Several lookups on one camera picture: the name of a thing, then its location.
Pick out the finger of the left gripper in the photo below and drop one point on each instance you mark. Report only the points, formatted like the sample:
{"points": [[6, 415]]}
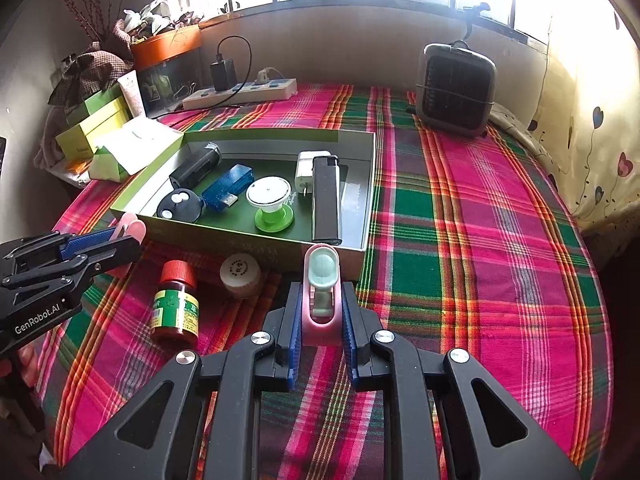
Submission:
{"points": [[93, 261], [55, 247]]}

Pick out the green white spool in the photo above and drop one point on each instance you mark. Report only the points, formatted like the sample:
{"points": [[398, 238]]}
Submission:
{"points": [[269, 196]]}

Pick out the black rectangular device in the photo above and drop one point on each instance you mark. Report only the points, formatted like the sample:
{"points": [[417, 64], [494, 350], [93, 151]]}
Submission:
{"points": [[196, 167]]}

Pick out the blue usb dongle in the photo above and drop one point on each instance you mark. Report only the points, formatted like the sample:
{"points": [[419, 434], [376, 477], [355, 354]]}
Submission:
{"points": [[225, 191]]}

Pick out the grey desk fan heater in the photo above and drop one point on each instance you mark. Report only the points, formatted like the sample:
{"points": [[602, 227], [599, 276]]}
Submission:
{"points": [[455, 90]]}

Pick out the light green paper bag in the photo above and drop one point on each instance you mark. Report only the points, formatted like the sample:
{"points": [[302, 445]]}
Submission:
{"points": [[105, 167]]}

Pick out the green cardboard tray box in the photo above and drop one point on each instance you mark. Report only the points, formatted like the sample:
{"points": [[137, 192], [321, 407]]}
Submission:
{"points": [[269, 152]]}

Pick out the heart pattern curtain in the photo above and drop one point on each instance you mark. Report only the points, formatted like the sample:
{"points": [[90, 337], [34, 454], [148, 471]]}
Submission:
{"points": [[585, 130]]}

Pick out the brown bottle red cap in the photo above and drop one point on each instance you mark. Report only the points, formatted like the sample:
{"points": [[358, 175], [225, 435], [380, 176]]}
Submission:
{"points": [[175, 319]]}

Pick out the white power strip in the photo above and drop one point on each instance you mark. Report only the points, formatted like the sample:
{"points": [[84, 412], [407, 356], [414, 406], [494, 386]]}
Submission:
{"points": [[273, 90]]}

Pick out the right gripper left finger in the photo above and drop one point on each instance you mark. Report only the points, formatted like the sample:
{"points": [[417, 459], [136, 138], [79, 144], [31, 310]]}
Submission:
{"points": [[199, 414]]}

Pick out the white power adapter plug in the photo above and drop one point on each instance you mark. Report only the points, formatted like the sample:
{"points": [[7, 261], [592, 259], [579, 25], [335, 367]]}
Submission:
{"points": [[304, 172]]}

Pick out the white paper sheet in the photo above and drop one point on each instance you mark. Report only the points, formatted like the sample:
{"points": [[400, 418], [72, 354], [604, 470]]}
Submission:
{"points": [[139, 142]]}

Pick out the orange black planter box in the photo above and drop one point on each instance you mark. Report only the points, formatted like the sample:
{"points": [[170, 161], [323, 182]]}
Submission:
{"points": [[168, 68]]}

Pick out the white round small container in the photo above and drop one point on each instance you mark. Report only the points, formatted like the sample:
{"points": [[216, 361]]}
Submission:
{"points": [[241, 275]]}

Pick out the person left hand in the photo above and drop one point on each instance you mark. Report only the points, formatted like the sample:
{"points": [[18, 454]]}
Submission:
{"points": [[27, 365]]}

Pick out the pink clip small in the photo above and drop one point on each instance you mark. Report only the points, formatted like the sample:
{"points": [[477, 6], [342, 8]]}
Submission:
{"points": [[129, 226]]}

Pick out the brown fabric bow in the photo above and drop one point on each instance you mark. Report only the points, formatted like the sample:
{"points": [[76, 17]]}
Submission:
{"points": [[88, 74]]}

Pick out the pink clip mint button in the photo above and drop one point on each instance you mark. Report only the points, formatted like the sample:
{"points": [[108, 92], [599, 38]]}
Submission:
{"points": [[322, 315]]}

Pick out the black round disc gadget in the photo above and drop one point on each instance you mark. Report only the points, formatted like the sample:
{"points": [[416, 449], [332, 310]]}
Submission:
{"points": [[181, 205]]}

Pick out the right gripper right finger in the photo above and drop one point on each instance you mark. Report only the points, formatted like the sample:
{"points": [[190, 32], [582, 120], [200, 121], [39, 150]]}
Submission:
{"points": [[445, 415]]}

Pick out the black charger with cable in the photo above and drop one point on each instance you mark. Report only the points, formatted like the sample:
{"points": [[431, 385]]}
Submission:
{"points": [[223, 73]]}

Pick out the yellow green boxes stack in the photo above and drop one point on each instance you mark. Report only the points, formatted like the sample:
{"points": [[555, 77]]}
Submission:
{"points": [[84, 135]]}

